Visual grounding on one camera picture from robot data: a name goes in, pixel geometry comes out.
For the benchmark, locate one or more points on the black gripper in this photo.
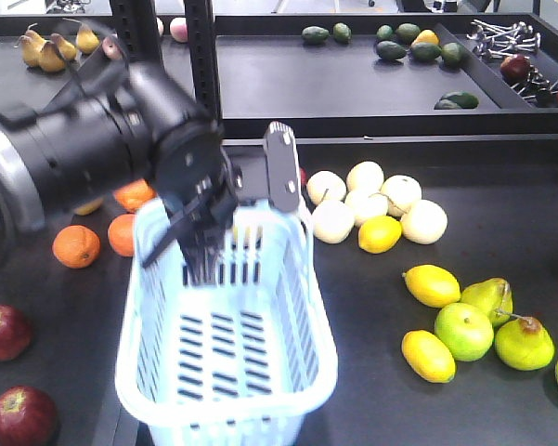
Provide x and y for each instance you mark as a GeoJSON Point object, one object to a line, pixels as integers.
{"type": "Point", "coordinates": [201, 186]}

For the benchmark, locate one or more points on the light blue plastic basket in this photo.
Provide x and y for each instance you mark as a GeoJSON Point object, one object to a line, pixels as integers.
{"type": "Point", "coordinates": [240, 361]}

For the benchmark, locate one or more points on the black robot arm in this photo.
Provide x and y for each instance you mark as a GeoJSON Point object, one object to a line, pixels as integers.
{"type": "Point", "coordinates": [96, 139]}

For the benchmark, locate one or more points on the large orange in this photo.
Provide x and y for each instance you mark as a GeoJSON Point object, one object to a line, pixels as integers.
{"type": "Point", "coordinates": [134, 195]}

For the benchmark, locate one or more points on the small orange right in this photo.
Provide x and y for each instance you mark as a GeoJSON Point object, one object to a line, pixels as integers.
{"type": "Point", "coordinates": [121, 235]}

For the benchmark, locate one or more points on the small orange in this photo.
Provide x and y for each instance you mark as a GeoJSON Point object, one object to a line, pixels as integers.
{"type": "Point", "coordinates": [121, 235]}
{"type": "Point", "coordinates": [76, 247]}

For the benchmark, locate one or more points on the small orange left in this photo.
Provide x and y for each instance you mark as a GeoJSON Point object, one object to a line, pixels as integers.
{"type": "Point", "coordinates": [76, 247]}

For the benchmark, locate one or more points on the yellow lemon centre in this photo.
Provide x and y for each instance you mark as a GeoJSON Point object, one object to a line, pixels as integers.
{"type": "Point", "coordinates": [379, 234]}

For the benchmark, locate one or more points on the yellow lemon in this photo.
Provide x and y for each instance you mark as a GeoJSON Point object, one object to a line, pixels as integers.
{"type": "Point", "coordinates": [428, 357]}
{"type": "Point", "coordinates": [379, 234]}
{"type": "Point", "coordinates": [431, 285]}

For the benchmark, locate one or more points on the dark red apple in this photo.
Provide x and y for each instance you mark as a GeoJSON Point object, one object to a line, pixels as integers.
{"type": "Point", "coordinates": [16, 332]}
{"type": "Point", "coordinates": [28, 416]}

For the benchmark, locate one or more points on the yellow lemon upper right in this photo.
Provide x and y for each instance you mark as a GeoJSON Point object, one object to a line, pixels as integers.
{"type": "Point", "coordinates": [431, 285]}

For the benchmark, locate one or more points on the yellow lemon lower right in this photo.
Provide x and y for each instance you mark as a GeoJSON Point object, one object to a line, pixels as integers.
{"type": "Point", "coordinates": [428, 357]}

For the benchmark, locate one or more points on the dark red apple front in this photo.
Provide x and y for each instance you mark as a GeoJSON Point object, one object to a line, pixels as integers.
{"type": "Point", "coordinates": [28, 416]}

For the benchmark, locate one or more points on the green apple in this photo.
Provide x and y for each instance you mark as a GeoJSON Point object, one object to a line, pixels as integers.
{"type": "Point", "coordinates": [465, 330]}

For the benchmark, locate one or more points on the green yellow pear behind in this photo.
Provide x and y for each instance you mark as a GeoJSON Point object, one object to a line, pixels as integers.
{"type": "Point", "coordinates": [494, 297]}

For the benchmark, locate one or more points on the green pear right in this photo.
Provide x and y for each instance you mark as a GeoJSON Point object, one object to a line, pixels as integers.
{"type": "Point", "coordinates": [524, 344]}

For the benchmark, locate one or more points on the black upright post right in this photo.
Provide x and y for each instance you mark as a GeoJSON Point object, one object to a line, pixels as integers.
{"type": "Point", "coordinates": [202, 49]}

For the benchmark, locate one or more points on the black upright post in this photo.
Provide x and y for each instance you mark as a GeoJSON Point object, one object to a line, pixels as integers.
{"type": "Point", "coordinates": [135, 22]}
{"type": "Point", "coordinates": [202, 49]}

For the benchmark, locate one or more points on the black upright post left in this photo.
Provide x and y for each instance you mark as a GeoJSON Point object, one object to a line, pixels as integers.
{"type": "Point", "coordinates": [135, 22]}

